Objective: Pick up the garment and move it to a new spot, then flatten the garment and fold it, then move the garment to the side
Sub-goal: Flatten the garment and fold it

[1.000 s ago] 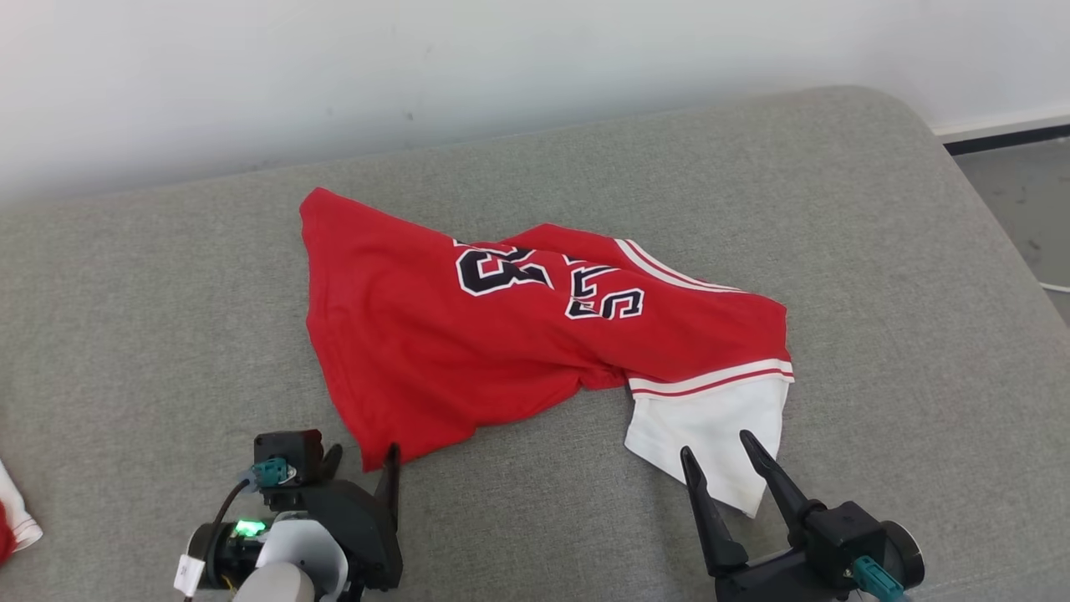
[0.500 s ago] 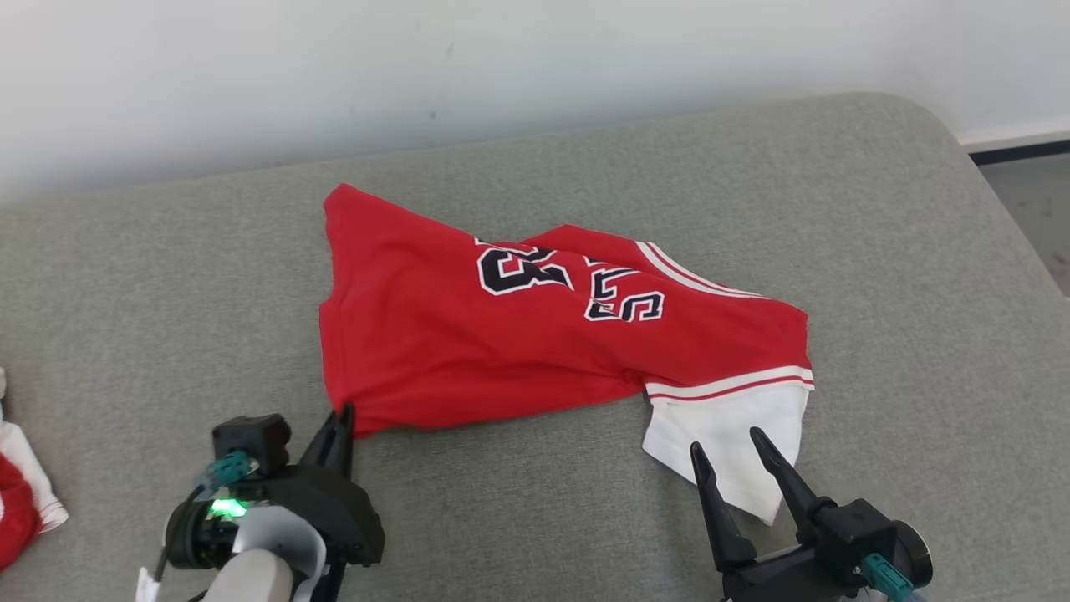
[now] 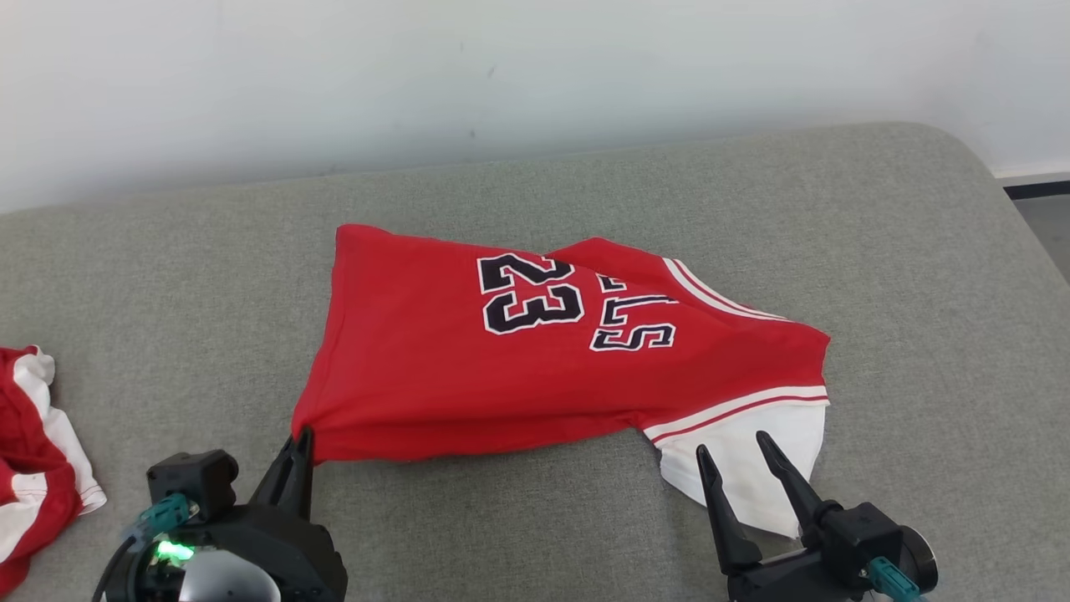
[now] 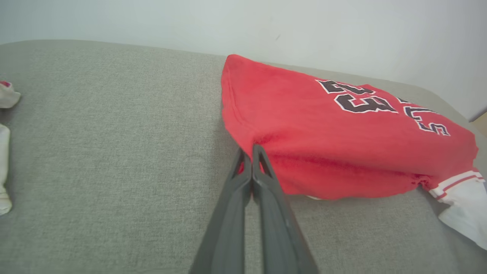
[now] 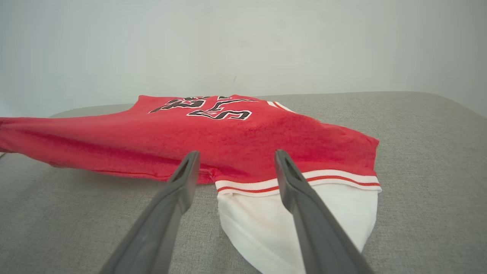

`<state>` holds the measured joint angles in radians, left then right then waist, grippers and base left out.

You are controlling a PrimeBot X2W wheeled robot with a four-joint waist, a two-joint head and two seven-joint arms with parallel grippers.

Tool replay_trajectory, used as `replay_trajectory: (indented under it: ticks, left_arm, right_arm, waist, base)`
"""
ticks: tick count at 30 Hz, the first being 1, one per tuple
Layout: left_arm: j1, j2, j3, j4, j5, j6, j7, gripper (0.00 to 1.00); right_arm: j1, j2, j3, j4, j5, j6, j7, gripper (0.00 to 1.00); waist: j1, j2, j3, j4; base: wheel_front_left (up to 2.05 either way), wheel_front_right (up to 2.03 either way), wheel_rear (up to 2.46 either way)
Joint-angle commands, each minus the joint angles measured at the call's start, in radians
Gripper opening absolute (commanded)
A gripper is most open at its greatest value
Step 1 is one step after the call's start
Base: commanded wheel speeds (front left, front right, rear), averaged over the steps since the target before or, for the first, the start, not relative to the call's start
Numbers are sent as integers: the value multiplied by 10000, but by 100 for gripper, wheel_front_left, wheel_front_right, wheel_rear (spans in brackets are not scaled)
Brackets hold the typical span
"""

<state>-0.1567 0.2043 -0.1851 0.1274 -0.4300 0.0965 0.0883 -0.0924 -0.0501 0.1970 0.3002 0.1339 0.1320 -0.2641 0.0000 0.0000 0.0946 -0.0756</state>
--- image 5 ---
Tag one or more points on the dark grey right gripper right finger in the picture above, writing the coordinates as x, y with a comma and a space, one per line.
319, 236

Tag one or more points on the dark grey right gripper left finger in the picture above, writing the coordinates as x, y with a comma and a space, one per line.
159, 228

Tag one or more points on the red basketball jersey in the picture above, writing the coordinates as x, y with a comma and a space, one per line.
247, 144

